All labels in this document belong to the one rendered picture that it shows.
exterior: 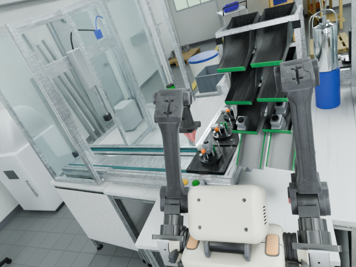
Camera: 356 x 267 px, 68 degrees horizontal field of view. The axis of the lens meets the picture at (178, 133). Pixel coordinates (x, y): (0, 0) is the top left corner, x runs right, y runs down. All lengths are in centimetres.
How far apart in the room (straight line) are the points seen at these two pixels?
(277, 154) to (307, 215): 62
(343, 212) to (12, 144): 307
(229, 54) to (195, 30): 871
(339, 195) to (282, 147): 33
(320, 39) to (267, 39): 73
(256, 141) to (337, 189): 43
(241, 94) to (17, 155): 263
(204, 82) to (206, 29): 647
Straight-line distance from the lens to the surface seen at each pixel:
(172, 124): 75
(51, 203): 363
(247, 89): 130
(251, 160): 143
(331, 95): 209
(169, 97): 78
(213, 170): 151
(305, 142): 77
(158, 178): 165
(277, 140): 143
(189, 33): 1007
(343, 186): 150
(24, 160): 340
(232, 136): 176
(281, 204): 141
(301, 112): 73
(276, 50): 122
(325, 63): 201
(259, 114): 137
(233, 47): 132
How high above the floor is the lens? 188
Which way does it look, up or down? 27 degrees down
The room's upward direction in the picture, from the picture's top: 20 degrees counter-clockwise
